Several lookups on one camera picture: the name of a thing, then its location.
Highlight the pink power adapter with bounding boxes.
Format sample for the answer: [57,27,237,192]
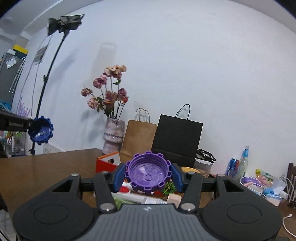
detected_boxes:
[166,193,182,208]

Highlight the blue gear lid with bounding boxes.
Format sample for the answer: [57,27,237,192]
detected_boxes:
[28,116,54,145]

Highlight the purple gear lid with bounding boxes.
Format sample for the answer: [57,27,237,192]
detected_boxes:
[125,151,171,195]

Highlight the red white lint brush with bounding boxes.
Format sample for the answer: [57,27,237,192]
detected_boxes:
[119,182,132,194]

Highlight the green spray bottle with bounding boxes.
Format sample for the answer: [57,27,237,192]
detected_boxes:
[113,196,141,209]

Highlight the yellow mug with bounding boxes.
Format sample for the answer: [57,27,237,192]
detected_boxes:
[181,167,200,173]

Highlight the red cardboard box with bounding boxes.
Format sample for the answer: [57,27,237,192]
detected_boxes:
[95,152,121,173]

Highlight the clear food container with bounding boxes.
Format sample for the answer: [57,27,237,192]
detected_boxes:
[194,148,217,178]

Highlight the blue soda can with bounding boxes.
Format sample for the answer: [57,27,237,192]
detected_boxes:
[225,158,239,178]

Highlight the pink ceramic vase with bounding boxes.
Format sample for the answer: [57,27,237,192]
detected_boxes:
[102,118,125,155]

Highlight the black paper bag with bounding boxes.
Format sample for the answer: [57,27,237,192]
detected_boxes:
[151,103,203,168]

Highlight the brown paper bag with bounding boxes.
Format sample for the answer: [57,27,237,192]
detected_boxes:
[119,108,157,163]

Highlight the pink spoon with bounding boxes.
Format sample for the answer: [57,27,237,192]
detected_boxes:
[243,182,254,187]

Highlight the clear glass bottle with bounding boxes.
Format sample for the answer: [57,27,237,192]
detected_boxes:
[234,146,249,182]

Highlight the purple plastic container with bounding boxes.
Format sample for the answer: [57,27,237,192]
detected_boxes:
[240,177,265,193]

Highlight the dried pink roses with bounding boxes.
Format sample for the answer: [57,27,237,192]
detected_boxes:
[81,65,128,120]

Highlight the tissue box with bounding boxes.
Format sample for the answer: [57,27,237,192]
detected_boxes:
[262,179,288,207]

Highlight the dark wooden chair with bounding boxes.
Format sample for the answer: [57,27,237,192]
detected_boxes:
[287,163,296,206]

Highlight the black studio light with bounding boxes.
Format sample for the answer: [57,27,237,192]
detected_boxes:
[47,14,84,36]

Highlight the white wall heater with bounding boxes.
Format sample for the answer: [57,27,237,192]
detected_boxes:
[43,143,63,154]

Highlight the wall poster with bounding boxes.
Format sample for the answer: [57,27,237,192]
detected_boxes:
[33,36,52,65]

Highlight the white charging cable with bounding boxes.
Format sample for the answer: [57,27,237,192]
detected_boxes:
[281,214,296,239]

